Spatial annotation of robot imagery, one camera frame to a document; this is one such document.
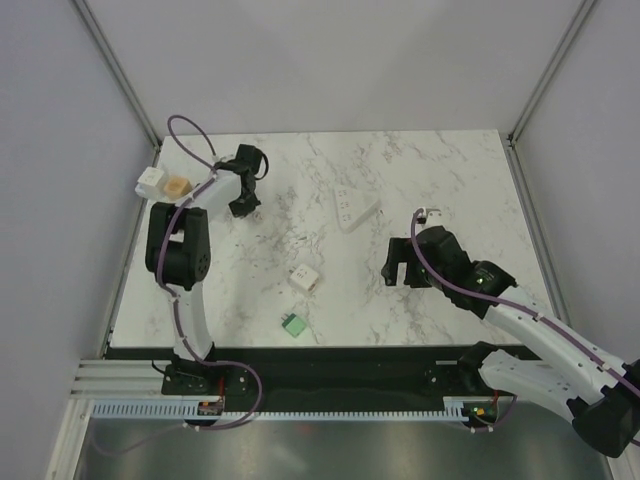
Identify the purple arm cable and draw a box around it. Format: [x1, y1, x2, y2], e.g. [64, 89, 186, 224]
[153, 115, 265, 454]
[409, 207, 640, 434]

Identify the left aluminium frame post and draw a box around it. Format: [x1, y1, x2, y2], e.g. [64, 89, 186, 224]
[69, 0, 162, 154]

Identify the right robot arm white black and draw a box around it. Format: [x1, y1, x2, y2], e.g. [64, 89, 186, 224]
[381, 225, 639, 458]

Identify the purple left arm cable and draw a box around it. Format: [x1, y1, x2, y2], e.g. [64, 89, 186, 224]
[153, 115, 265, 454]

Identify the long white power strip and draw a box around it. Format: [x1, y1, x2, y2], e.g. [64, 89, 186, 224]
[134, 183, 156, 201]

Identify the aluminium rail profile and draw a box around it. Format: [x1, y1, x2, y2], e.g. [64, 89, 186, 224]
[71, 360, 164, 399]

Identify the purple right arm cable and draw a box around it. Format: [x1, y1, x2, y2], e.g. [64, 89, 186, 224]
[409, 207, 640, 434]

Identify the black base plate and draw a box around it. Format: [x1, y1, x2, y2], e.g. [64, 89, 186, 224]
[162, 346, 497, 411]

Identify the aluminium frame post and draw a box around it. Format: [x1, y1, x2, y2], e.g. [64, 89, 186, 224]
[69, 0, 162, 154]
[505, 0, 600, 146]

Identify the white cube plug orange logo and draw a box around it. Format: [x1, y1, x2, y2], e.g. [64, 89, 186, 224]
[288, 264, 320, 294]

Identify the right aluminium frame post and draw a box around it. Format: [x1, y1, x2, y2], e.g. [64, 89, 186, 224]
[505, 0, 600, 146]

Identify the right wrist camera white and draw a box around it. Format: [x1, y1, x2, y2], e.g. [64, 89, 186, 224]
[418, 207, 446, 225]

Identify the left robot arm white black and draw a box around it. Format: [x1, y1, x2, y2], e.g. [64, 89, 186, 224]
[145, 144, 269, 393]

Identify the green plug adapter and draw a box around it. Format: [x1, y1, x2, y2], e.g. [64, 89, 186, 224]
[281, 313, 307, 338]

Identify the small white power socket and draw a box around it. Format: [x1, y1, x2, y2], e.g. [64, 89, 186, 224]
[334, 185, 380, 234]

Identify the white slotted cable duct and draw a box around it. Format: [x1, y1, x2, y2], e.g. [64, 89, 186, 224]
[91, 399, 502, 426]

